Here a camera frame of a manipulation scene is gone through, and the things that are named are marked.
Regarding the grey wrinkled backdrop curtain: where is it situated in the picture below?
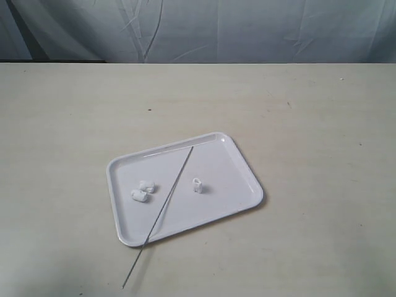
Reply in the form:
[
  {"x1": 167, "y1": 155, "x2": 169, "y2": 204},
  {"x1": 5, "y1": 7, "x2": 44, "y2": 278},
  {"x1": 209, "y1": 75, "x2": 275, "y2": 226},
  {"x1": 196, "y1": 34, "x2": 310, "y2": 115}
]
[{"x1": 1, "y1": 1, "x2": 395, "y2": 63}]

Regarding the white marshmallow piece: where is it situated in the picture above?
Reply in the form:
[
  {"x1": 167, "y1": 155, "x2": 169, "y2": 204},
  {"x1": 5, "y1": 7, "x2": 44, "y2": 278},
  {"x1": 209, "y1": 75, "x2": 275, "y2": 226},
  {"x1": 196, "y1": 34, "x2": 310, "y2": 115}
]
[
  {"x1": 139, "y1": 180, "x2": 155, "y2": 194},
  {"x1": 192, "y1": 178, "x2": 204, "y2": 194},
  {"x1": 131, "y1": 189, "x2": 149, "y2": 203}
]

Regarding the white rectangular plastic tray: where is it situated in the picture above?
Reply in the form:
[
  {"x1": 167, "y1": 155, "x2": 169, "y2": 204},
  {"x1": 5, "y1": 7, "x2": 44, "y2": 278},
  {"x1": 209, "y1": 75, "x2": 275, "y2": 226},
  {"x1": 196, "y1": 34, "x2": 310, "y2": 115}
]
[{"x1": 106, "y1": 132, "x2": 264, "y2": 247}]

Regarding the thin metal skewer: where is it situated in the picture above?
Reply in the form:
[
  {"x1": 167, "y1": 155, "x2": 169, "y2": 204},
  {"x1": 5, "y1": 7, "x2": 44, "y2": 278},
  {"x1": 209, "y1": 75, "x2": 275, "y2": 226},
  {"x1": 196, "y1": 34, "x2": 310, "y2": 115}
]
[{"x1": 121, "y1": 146, "x2": 194, "y2": 290}]

